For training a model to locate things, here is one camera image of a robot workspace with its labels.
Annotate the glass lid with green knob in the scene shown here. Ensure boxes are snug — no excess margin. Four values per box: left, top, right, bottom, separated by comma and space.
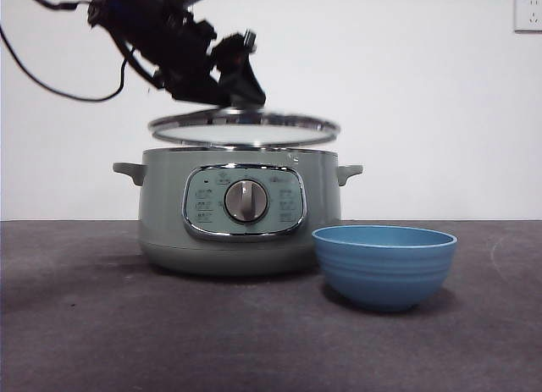
147, 105, 342, 150

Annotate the pale green electric steamer pot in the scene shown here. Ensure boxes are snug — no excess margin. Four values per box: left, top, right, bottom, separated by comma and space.
112, 146, 364, 278

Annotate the long black looping cable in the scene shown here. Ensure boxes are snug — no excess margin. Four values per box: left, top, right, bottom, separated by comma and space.
0, 25, 129, 103

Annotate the blue ribbed bowl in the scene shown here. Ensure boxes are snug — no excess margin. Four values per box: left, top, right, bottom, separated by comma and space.
311, 225, 458, 314

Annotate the white wall socket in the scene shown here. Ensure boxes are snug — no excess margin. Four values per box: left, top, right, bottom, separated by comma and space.
513, 0, 542, 33

